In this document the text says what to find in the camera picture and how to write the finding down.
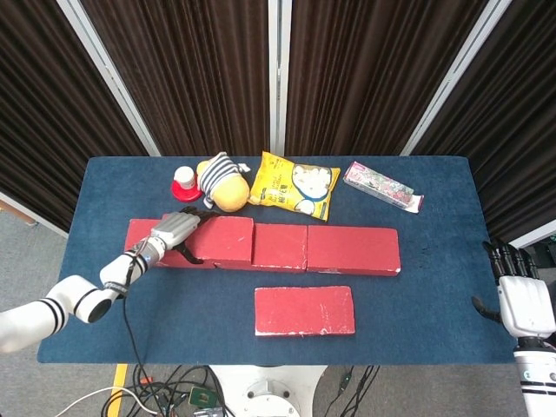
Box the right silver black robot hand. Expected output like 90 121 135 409
472 238 556 339

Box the red brick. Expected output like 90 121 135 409
123 219 216 269
214 222 309 274
254 285 356 338
161 212 255 267
306 225 401 278

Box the yellow floor tape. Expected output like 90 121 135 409
103 363 129 417

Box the black floor cable tangle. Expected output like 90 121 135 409
102 363 231 417

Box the white partition post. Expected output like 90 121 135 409
56 0 162 157
268 0 288 157
399 0 513 157

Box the red and white cup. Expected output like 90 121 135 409
170 179 204 203

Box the yellow plush toy striped shirt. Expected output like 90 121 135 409
195 151 252 214

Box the small white jar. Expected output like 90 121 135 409
173 168 197 191

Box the yellow snack bag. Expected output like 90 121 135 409
248 150 341 222

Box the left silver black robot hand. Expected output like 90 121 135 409
149 206 221 266

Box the pink candy box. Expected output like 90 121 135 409
342 161 426 215

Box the black cable with green light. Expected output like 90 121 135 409
334 364 381 417

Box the green circuit board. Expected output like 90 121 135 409
189 385 217 407

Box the white floor cable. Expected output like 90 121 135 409
54 385 160 417

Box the white partition foot bar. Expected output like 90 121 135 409
506 219 556 253
0 190 69 238

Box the blue table cloth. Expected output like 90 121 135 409
36 155 522 366

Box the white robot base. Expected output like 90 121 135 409
209 363 327 417

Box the dark brown corrugated partition panel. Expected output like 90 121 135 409
0 0 151 234
410 0 556 248
284 0 490 157
80 0 271 157

